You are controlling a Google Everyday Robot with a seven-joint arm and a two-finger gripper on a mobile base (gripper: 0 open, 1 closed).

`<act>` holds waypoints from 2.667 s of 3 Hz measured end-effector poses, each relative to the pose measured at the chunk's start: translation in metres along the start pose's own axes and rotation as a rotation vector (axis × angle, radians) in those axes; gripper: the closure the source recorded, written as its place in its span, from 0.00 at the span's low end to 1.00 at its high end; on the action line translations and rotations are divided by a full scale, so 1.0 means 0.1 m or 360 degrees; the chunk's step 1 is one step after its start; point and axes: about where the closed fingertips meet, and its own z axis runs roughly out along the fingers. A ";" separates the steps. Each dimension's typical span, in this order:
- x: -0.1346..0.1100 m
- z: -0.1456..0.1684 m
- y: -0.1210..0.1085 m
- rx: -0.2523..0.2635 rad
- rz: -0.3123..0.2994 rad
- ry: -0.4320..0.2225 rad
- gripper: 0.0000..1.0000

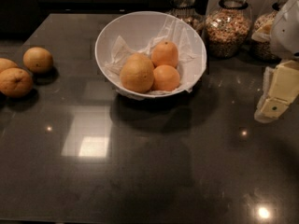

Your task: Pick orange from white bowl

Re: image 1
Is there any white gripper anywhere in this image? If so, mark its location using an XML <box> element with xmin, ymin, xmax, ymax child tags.
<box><xmin>251</xmin><ymin>0</ymin><xmax>299</xmax><ymax>123</ymax></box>

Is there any right front orange in bowl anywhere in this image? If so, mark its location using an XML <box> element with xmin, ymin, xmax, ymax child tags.
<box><xmin>152</xmin><ymin>65</ymin><xmax>180</xmax><ymax>91</ymax></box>

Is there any orange on table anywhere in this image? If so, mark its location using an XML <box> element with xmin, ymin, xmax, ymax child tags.
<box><xmin>23</xmin><ymin>47</ymin><xmax>53</xmax><ymax>74</ymax></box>
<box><xmin>0</xmin><ymin>68</ymin><xmax>33</xmax><ymax>98</ymax></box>

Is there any left glass jar of grains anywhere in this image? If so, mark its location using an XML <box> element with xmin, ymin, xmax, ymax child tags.
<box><xmin>168</xmin><ymin>0</ymin><xmax>204</xmax><ymax>35</ymax></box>

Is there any large front orange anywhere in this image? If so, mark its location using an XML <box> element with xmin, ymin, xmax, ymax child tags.
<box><xmin>120</xmin><ymin>53</ymin><xmax>154</xmax><ymax>93</ymax></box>

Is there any glass jar of grains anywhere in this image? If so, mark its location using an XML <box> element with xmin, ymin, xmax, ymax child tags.
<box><xmin>205</xmin><ymin>0</ymin><xmax>252</xmax><ymax>59</ymax></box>
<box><xmin>168</xmin><ymin>0</ymin><xmax>204</xmax><ymax>35</ymax></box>
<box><xmin>249</xmin><ymin>0</ymin><xmax>288</xmax><ymax>63</ymax></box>

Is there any white paper liner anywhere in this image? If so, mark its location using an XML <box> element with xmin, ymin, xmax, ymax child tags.
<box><xmin>105</xmin><ymin>15</ymin><xmax>206</xmax><ymax>102</ymax></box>

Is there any orange at left edge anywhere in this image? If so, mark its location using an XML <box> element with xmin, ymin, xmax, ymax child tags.
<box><xmin>0</xmin><ymin>58</ymin><xmax>18</xmax><ymax>73</ymax></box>

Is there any right glass jar of grains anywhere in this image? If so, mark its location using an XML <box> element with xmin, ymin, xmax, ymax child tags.
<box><xmin>249</xmin><ymin>0</ymin><xmax>288</xmax><ymax>63</ymax></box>

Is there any middle glass jar of grains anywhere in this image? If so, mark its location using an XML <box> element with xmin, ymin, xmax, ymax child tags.
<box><xmin>205</xmin><ymin>0</ymin><xmax>252</xmax><ymax>59</ymax></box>

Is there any white bowl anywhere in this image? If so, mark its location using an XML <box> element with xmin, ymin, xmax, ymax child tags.
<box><xmin>94</xmin><ymin>10</ymin><xmax>207</xmax><ymax>99</ymax></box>

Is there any back orange in bowl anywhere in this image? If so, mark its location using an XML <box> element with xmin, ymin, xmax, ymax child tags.
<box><xmin>151</xmin><ymin>40</ymin><xmax>178</xmax><ymax>68</ymax></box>

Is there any orange on table upper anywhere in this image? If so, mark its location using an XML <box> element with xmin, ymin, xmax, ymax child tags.
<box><xmin>23</xmin><ymin>47</ymin><xmax>53</xmax><ymax>74</ymax></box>

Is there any orange on table front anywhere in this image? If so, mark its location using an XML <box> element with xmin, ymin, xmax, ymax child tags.
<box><xmin>0</xmin><ymin>68</ymin><xmax>33</xmax><ymax>98</ymax></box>

